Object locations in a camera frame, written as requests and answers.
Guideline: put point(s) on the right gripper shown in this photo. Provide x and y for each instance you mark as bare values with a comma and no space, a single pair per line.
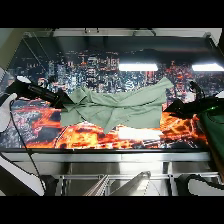
176,108

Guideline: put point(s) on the pale green shirt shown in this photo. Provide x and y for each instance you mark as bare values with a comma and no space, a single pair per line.
130,108

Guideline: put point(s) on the silver frame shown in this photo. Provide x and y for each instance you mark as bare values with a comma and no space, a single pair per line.
110,160

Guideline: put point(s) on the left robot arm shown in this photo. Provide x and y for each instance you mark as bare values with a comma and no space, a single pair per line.
33,90

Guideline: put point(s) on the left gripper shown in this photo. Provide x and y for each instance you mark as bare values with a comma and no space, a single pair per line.
61,99

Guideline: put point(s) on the dark green garment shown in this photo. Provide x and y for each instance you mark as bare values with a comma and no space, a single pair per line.
215,133

